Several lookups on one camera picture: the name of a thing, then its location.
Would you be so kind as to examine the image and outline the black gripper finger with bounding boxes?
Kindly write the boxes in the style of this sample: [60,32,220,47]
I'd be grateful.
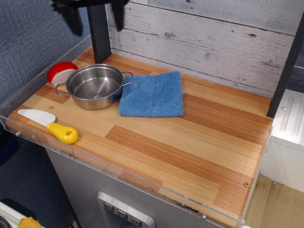
[51,2,83,37]
[111,0,129,31]

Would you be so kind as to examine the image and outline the stainless steel pot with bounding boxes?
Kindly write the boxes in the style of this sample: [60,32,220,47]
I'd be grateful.
[58,64,134,110]

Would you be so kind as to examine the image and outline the blue towel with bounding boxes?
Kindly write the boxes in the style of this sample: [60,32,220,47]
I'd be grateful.
[119,71,184,117]

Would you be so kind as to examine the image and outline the red and white toy sushi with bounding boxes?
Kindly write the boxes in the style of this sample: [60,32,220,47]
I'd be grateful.
[47,62,78,86]

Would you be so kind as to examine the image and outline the clear acrylic table guard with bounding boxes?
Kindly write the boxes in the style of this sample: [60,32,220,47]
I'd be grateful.
[0,34,274,228]

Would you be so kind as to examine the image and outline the silver dispenser panel with buttons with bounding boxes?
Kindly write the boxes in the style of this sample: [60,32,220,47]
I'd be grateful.
[97,191,155,228]

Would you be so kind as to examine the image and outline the yellow object at bottom left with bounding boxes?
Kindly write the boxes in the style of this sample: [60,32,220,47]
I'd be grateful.
[17,217,42,228]

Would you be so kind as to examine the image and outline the white side appliance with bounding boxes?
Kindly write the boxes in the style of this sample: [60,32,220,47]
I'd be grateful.
[260,89,304,192]

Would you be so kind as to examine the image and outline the dark left vertical post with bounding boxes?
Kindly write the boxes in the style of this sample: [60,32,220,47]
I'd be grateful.
[87,4,112,64]

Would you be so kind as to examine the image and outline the dark vertical post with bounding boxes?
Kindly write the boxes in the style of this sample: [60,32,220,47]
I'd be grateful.
[267,15,304,118]
[87,4,112,64]

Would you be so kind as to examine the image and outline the white toy knife yellow handle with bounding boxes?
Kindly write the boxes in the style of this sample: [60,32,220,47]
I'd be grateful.
[17,109,78,144]

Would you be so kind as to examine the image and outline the dark right vertical post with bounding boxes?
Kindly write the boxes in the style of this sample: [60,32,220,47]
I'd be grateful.
[267,15,304,118]

